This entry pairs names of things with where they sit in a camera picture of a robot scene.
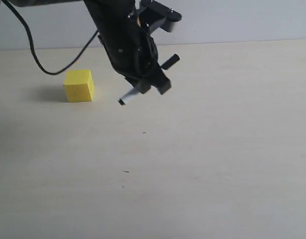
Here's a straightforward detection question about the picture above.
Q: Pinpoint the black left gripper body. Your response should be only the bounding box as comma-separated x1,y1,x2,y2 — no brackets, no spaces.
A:
93,9,161,82

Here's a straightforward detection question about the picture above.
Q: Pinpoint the black and white marker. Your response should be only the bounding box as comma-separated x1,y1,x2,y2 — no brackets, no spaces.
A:
118,54,180,106

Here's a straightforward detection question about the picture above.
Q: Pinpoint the yellow foam cube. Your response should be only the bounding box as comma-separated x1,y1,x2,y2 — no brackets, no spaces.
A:
63,69,94,103

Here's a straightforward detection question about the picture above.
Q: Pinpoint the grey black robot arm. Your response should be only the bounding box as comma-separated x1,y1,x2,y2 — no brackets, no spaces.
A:
84,0,182,95

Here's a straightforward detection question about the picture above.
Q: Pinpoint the black cable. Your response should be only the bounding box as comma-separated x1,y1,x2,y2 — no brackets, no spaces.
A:
0,0,99,76

